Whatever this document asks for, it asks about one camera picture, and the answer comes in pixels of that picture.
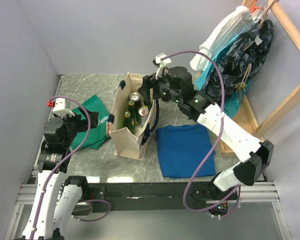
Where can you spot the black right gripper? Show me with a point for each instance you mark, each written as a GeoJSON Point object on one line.
{"type": "Point", "coordinates": [149, 82]}

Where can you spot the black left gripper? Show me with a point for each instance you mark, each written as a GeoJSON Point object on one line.
{"type": "Point", "coordinates": [77, 118]}

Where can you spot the green glass bottle front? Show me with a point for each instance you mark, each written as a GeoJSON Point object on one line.
{"type": "Point", "coordinates": [128, 122]}

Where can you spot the green glass bottle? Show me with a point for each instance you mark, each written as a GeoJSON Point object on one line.
{"type": "Point", "coordinates": [133, 110]}
{"type": "Point", "coordinates": [128, 122]}

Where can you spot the beige canvas tote bag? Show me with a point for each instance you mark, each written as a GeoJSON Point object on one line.
{"type": "Point", "coordinates": [127, 144]}

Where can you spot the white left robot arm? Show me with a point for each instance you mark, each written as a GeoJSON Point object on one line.
{"type": "Point", "coordinates": [57, 194]}

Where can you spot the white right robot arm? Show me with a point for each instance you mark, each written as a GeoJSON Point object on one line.
{"type": "Point", "coordinates": [254, 155]}

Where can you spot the green glass bottle middle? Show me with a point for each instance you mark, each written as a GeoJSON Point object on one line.
{"type": "Point", "coordinates": [133, 110]}

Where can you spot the blue folded t-shirt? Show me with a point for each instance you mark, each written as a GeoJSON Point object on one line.
{"type": "Point", "coordinates": [181, 149]}

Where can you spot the turquoise hanging shirt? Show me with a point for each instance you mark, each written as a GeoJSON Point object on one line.
{"type": "Point", "coordinates": [209, 82]}

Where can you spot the dark patterned hanging shirt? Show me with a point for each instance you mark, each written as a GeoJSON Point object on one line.
{"type": "Point", "coordinates": [249, 49]}

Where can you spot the wooden clothes rack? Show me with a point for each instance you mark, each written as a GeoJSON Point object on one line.
{"type": "Point", "coordinates": [274, 94]}

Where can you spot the white hanging shirt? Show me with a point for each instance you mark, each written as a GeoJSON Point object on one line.
{"type": "Point", "coordinates": [226, 30]}

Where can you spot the orange clothes hanger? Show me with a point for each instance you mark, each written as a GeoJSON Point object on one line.
{"type": "Point", "coordinates": [254, 7]}

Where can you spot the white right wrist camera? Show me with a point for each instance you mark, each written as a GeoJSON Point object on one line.
{"type": "Point", "coordinates": [161, 61]}

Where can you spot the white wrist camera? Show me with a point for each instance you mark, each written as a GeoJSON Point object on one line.
{"type": "Point", "coordinates": [161, 61]}
{"type": "Point", "coordinates": [60, 107]}

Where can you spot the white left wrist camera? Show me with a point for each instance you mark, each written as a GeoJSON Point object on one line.
{"type": "Point", "coordinates": [60, 107]}

